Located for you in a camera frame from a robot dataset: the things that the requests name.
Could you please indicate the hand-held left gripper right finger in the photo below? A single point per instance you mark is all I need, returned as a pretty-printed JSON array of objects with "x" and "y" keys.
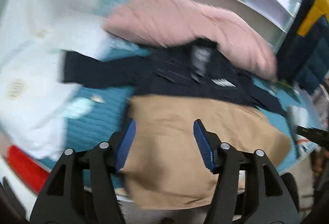
[{"x": 204, "y": 147}]

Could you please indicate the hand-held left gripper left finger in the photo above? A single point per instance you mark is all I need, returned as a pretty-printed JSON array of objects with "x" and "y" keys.
[{"x": 126, "y": 145}]

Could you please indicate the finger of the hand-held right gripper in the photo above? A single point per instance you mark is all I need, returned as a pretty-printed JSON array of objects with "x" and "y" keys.
[{"x": 313, "y": 134}]

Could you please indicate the tan garment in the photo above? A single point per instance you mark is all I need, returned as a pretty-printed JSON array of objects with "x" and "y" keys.
[{"x": 167, "y": 136}]

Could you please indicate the dark denim jacket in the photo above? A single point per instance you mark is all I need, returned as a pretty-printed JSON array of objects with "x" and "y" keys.
[{"x": 180, "y": 80}]

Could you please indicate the pink patterned cover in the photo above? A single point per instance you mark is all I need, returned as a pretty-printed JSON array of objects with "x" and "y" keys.
[{"x": 320, "y": 100}]

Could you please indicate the navy yellow puffer jacket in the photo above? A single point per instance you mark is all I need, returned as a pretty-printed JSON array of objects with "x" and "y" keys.
[{"x": 305, "y": 59}]

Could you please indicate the white pillow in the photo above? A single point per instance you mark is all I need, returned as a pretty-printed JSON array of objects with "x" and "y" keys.
[{"x": 38, "y": 111}]

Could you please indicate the red item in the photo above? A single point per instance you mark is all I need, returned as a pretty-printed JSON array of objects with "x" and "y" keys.
[{"x": 23, "y": 167}]

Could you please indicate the pink duvet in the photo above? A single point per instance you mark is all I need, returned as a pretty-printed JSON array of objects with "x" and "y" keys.
[{"x": 180, "y": 21}]

